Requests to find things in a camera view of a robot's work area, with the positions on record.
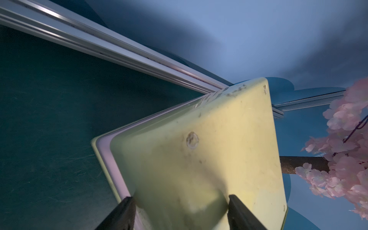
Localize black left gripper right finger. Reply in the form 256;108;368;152
227;195;266;230

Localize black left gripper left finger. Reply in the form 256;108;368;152
95;196;136;230

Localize green drawer cabinet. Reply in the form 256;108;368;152
91;78;288;230

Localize brown tree trunk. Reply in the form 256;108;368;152
279;156;331;174

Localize pink blossom tree crown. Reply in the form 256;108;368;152
295;78;368;219

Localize aluminium frame rail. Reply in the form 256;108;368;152
0;0;346;119

